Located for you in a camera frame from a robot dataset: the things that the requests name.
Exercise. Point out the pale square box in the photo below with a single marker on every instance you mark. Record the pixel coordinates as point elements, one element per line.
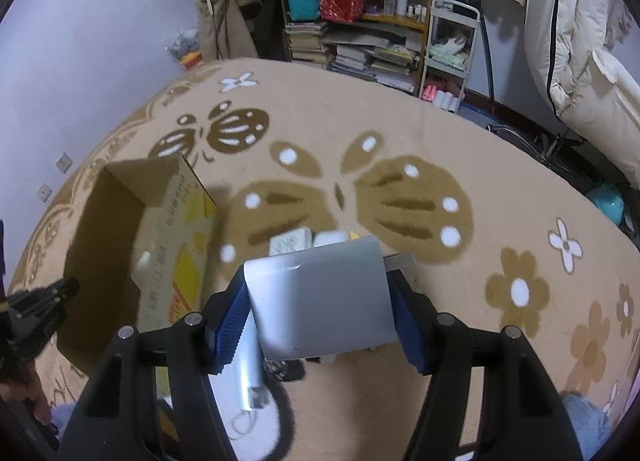
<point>330,238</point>

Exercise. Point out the wooden bookshelf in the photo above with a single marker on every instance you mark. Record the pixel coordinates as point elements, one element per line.
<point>400,26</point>

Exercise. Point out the person's left hand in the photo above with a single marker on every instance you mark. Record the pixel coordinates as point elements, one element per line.
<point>30,391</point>

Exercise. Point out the white down jacket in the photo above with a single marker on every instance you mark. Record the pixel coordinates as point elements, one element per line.
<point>585,41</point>

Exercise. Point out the white tube with blue print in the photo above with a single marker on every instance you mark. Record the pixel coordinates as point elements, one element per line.
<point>250,366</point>

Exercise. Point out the silver power bank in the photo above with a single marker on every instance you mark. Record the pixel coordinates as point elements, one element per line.
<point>320,296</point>

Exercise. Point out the white trolley cart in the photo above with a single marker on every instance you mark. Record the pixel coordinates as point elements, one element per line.
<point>452,51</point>

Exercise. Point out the cardboard box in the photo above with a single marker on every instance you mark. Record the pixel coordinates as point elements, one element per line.
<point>110,241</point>

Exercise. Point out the white remote control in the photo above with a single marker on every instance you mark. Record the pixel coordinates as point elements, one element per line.
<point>290,242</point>

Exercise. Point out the plastic bag of packets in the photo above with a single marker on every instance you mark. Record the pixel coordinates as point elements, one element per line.
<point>185,48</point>

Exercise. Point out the stack of books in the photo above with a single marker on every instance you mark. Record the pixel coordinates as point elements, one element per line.
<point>305,43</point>

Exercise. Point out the pile of papers and magazines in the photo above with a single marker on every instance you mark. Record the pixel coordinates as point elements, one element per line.
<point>375,58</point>

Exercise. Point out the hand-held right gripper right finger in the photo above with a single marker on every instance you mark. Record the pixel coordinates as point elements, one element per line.
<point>407,328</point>

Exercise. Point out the wall socket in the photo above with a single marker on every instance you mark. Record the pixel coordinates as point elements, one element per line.
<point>63,161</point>
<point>45,191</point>

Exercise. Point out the khaki hanging clothes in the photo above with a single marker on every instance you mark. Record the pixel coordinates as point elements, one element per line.
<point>220,21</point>

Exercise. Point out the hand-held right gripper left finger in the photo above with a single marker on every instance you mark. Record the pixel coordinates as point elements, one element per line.
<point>229,326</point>

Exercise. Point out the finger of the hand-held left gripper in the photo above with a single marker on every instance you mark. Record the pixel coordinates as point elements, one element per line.
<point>47,297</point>

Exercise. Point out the teal round object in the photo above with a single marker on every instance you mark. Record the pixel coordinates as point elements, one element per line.
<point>606,203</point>

